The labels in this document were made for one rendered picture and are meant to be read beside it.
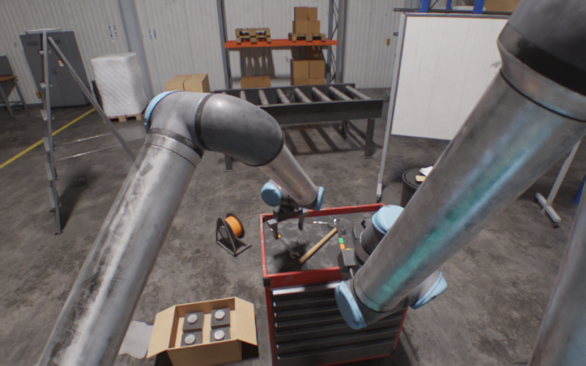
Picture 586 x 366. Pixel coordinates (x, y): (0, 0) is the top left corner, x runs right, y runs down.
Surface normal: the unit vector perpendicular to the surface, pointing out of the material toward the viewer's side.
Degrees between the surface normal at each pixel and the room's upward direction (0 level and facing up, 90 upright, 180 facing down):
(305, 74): 90
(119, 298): 73
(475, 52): 90
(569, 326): 92
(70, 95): 90
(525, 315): 0
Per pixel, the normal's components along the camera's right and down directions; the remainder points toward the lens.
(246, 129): 0.41, 0.11
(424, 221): -0.85, 0.30
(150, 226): 0.77, 0.00
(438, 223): -0.72, 0.45
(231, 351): 0.18, 0.48
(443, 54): -0.29, 0.48
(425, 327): -0.01, -0.87
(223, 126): 0.11, 0.27
